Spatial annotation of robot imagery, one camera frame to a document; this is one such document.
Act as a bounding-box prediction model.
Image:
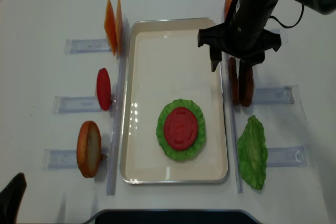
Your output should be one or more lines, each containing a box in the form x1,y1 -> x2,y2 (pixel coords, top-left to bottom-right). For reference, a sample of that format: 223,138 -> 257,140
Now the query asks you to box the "red tomato slice on tray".
163,106 -> 198,151

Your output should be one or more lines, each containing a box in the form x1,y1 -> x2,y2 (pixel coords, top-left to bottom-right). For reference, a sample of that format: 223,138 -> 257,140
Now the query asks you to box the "clear holder for lettuce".
267,145 -> 314,168

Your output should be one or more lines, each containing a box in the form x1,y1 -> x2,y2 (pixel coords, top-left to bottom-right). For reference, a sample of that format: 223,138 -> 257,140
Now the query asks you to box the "standing bun slice left side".
76,121 -> 101,178

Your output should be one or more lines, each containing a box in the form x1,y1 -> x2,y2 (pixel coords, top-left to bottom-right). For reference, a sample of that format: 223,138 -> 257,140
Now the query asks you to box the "clear holder for left bun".
43,147 -> 110,170

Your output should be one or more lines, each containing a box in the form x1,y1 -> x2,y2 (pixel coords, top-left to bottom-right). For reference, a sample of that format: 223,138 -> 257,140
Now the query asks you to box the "black object bottom left corner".
0,173 -> 27,223

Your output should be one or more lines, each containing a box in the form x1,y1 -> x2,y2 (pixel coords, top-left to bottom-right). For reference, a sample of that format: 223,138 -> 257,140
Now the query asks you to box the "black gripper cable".
269,4 -> 306,28

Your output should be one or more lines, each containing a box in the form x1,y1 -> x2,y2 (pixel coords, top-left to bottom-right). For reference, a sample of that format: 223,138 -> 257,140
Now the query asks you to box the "left bun slice top right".
224,0 -> 232,19

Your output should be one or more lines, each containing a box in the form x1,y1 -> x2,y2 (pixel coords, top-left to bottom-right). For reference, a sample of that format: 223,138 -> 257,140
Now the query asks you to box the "clear holder for cheese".
64,39 -> 112,55

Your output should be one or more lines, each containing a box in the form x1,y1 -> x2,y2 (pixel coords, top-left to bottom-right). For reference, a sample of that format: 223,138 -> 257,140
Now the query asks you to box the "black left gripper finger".
209,47 -> 222,72

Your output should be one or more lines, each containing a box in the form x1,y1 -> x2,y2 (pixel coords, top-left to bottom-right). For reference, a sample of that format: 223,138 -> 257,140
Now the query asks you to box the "white rectangular metal tray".
120,18 -> 228,184

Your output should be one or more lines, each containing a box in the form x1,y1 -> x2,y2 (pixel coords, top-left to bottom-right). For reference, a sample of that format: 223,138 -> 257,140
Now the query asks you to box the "brown meat patty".
228,57 -> 240,105
238,67 -> 254,107

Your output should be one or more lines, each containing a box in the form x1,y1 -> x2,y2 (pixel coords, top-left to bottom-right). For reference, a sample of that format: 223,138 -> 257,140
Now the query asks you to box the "clear holder for patties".
251,86 -> 299,105

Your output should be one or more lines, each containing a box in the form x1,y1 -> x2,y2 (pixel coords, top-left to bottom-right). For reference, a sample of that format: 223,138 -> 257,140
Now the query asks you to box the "long clear acrylic rail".
223,53 -> 243,194
107,15 -> 130,196

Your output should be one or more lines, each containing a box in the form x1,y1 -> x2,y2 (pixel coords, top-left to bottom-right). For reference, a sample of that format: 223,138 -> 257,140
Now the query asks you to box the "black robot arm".
197,0 -> 335,106

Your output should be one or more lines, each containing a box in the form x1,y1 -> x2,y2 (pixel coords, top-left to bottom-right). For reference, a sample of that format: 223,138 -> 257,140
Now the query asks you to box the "clear holder for right buns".
266,27 -> 288,44

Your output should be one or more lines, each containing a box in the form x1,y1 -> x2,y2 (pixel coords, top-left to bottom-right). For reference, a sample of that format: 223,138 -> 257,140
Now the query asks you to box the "green lettuce leaf on tray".
156,99 -> 206,161

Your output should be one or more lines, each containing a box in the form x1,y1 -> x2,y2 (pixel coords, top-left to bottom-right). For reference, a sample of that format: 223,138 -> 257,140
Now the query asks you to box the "left long clear acrylic rail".
107,15 -> 130,196

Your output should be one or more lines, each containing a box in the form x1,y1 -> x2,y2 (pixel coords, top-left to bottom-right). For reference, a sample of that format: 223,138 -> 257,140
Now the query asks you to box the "standing green lettuce leaf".
237,115 -> 268,190

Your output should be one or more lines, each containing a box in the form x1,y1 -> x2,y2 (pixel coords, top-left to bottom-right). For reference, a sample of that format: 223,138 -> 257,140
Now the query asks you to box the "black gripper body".
197,0 -> 281,59

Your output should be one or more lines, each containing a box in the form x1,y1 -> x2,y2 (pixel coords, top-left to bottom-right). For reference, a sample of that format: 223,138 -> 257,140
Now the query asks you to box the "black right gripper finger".
238,60 -> 255,99

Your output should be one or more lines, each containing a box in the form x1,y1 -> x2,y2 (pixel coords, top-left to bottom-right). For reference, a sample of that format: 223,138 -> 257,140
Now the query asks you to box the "clear holder for tomato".
52,96 -> 104,114

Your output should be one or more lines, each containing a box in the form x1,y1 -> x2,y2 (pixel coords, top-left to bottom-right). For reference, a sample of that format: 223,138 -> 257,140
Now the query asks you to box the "standing red tomato slice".
96,68 -> 112,111

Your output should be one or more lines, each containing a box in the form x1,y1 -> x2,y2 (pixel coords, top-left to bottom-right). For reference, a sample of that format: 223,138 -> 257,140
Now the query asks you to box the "right long clear acrylic rail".
223,53 -> 243,194

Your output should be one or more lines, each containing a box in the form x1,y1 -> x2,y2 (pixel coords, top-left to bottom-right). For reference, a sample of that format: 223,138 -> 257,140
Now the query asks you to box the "dark robot base bottom edge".
91,209 -> 260,224

